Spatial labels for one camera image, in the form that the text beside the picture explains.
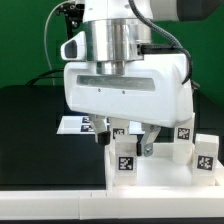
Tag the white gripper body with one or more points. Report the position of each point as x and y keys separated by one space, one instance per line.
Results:
x=151 y=90

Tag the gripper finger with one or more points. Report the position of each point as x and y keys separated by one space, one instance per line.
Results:
x=102 y=134
x=145 y=144

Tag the white square tabletop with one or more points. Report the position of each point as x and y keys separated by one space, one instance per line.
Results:
x=159 y=170

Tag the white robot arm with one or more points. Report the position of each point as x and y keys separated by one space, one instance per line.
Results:
x=122 y=65

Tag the white obstacle fence front bar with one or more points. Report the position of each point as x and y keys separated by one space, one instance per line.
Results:
x=121 y=204

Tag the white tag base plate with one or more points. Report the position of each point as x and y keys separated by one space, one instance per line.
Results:
x=81 y=125

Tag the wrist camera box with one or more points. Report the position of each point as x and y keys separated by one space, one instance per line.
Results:
x=75 y=48

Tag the black camera stand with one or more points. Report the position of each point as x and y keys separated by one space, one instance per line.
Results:
x=73 y=13

